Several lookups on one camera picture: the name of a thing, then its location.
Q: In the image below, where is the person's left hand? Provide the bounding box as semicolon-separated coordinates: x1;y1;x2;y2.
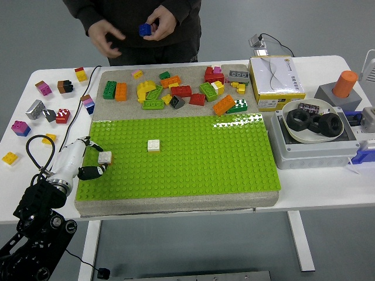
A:
145;4;178;42

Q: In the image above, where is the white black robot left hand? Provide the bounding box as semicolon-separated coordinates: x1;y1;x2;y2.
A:
47;136;110;184

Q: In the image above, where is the person's right hand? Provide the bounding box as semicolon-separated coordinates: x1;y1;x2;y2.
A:
87;19;127;59

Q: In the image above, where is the red yellow brick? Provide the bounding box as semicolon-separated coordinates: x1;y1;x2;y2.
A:
74;67;88;83

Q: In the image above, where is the green studded baseplate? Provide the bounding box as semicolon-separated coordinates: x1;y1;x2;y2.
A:
75;112;283;203

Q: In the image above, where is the person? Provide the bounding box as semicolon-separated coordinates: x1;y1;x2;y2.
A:
62;0;203;67

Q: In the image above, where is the red white-studded brick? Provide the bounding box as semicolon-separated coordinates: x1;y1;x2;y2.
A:
55;108;71;125

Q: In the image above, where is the long orange brick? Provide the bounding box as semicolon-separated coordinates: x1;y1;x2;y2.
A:
160;75;182;89
213;94;237;116

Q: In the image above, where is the silver brick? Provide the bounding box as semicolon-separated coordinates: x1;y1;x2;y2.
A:
25;99;46;120

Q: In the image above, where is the brown pink blue brick stack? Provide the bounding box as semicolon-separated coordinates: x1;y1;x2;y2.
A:
80;94;96;115

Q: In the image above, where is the brown black brick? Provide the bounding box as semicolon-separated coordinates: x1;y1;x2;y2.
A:
57;80;74;94

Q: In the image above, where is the yellow arch brick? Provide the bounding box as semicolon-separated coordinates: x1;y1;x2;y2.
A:
137;80;158;96

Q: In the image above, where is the long red brick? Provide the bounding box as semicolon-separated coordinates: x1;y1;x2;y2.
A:
171;85;193;98

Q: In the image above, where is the red brick stack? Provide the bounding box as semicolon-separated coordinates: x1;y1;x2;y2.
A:
204;66;226;84

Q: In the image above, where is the dark grey slope brick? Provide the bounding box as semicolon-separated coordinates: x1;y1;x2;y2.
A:
169;95;186;110

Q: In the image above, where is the long lime green brick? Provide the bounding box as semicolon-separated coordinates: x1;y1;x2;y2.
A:
142;99;165;111

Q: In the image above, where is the white yellow brick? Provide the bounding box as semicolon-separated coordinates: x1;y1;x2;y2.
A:
210;81;226;95

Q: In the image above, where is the white table leg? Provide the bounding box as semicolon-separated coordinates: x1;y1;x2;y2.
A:
78;220;102;281
286;210;316;272

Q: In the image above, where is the silver floor socket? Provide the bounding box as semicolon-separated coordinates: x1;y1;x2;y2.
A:
248;34;267;48

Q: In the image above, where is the yellow stepped brick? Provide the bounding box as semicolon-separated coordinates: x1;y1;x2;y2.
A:
230;81;247;95

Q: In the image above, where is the dark green white-studded brick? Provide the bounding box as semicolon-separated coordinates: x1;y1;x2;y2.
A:
226;99;249;115

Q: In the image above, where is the grey-brown foam mat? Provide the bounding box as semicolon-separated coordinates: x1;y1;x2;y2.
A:
74;63;279;218

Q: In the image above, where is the white yellow cardboard box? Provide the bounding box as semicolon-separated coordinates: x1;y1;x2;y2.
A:
248;55;306;112

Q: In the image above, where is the dark patterned packet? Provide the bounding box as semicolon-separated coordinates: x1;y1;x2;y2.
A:
297;101;320;115

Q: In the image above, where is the large black nut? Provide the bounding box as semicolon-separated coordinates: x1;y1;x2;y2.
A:
318;113;344;138
286;108;312;132

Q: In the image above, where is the grey block holder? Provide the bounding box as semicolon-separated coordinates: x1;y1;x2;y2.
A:
313;81;363;112

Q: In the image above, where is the white bowl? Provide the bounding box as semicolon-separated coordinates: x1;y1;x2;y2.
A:
281;98;348;145

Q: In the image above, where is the small black nut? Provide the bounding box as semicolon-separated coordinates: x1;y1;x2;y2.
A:
309;114;323;134

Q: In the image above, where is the orange cylinder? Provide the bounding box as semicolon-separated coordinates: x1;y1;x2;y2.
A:
332;70;359;99

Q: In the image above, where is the grey junction box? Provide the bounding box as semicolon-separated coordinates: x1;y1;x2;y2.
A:
269;107;361;170

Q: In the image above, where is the blue black clamp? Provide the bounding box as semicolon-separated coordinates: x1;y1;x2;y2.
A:
344;110;364;127

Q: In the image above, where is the white chair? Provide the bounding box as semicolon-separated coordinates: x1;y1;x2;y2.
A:
359;49;375;85

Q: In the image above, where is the grey connector block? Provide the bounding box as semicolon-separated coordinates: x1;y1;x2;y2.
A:
359;107;375;133

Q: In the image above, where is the blue plastic part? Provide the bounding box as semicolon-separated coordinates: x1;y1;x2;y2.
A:
350;139;375;165

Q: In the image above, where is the thin black cable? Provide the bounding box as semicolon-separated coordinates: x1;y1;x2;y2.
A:
261;33;295;58

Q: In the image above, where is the black cord with plug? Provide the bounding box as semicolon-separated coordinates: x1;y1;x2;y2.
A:
60;64;111;279

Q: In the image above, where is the white cable tie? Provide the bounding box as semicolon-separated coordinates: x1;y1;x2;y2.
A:
347;157;361;176

